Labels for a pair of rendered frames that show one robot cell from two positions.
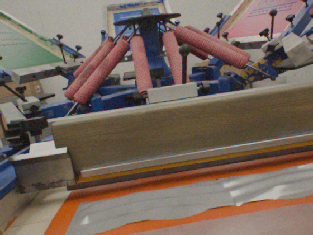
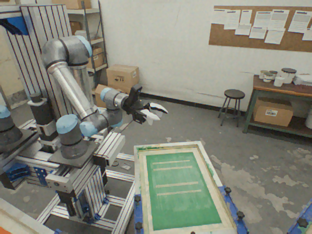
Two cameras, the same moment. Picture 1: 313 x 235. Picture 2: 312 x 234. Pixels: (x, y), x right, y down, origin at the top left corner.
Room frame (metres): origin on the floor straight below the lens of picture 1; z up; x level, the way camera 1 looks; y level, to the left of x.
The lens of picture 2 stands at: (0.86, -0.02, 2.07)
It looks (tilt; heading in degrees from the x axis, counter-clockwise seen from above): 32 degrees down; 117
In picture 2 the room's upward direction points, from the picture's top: straight up
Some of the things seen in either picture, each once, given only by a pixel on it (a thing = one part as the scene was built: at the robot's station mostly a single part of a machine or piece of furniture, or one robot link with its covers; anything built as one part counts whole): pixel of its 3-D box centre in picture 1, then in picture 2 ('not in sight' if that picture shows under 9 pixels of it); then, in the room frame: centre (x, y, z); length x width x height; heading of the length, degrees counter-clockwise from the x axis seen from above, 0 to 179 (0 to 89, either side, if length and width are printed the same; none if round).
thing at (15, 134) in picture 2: not in sight; (6, 132); (-0.48, 0.47, 1.31); 0.15 x 0.15 x 0.10
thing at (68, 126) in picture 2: not in sight; (69, 128); (0.01, 0.58, 1.42); 0.13 x 0.12 x 0.14; 78
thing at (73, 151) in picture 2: not in sight; (73, 144); (0.01, 0.57, 1.31); 0.15 x 0.15 x 0.10
